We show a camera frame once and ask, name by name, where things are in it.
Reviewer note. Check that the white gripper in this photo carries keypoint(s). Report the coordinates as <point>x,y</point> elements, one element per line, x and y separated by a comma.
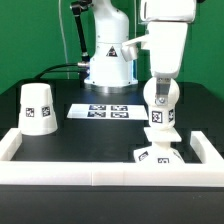
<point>165,41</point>

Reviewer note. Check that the white lamp bulb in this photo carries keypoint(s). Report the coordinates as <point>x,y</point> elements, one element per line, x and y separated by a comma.
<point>161,117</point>

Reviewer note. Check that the white lamp base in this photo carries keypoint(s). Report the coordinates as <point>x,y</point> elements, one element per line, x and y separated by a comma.
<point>160,150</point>

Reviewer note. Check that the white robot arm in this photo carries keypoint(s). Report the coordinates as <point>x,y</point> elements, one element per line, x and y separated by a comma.
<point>108,68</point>

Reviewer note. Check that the white lamp shade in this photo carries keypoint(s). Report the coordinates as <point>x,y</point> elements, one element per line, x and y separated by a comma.
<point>37,116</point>

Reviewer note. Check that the white marker sheet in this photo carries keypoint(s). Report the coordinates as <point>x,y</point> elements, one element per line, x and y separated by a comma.
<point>108,112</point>

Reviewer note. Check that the white U-shaped fence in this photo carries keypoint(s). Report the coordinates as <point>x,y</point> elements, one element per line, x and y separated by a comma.
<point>208,173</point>

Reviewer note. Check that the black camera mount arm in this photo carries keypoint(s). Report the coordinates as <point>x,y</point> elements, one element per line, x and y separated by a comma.
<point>77,8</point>

